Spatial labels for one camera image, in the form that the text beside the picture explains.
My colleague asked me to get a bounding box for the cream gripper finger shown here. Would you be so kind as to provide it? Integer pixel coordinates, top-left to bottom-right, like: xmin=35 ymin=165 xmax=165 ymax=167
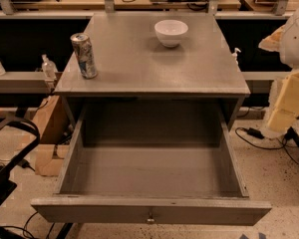
xmin=258 ymin=26 xmax=284 ymax=52

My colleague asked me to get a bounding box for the grey top drawer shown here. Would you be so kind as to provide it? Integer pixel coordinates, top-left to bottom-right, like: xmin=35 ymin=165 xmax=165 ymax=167
xmin=32 ymin=101 xmax=271 ymax=226

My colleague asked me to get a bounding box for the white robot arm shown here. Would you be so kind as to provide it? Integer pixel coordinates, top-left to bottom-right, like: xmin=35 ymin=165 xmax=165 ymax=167
xmin=258 ymin=8 xmax=299 ymax=138

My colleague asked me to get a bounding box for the metal drawer knob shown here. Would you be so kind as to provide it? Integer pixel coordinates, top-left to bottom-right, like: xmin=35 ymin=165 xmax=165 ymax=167
xmin=146 ymin=212 xmax=155 ymax=224

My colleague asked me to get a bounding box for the small white pump bottle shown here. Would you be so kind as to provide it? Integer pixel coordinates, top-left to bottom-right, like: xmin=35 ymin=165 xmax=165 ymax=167
xmin=232 ymin=48 xmax=241 ymax=65

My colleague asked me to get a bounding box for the black power adapter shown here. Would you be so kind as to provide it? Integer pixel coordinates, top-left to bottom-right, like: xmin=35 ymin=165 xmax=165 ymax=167
xmin=247 ymin=127 xmax=264 ymax=139

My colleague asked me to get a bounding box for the white ceramic bowl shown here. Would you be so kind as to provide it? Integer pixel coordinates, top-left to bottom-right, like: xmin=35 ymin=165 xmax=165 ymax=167
xmin=154 ymin=20 xmax=188 ymax=48

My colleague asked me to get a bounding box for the grey wooden cabinet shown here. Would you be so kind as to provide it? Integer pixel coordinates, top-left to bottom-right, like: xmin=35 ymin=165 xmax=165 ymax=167
xmin=56 ymin=11 xmax=250 ymax=124

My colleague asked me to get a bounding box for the silver blue drink can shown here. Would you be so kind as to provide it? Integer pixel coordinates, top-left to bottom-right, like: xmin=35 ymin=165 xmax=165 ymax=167
xmin=71 ymin=33 xmax=97 ymax=79

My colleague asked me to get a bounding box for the clear sanitizer pump bottle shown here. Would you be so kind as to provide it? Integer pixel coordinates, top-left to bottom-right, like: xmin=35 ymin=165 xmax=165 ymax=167
xmin=42 ymin=54 xmax=57 ymax=79

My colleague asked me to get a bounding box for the brown cardboard box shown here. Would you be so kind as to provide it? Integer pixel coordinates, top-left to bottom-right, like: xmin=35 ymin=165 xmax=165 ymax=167
xmin=33 ymin=96 xmax=69 ymax=176

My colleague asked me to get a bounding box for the black office chair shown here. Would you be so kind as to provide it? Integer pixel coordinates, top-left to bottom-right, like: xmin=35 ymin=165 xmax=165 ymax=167
xmin=0 ymin=117 xmax=41 ymax=217

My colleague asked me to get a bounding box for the black floor cable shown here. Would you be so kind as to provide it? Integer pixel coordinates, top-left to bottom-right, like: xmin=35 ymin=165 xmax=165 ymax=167
xmin=234 ymin=126 xmax=299 ymax=165

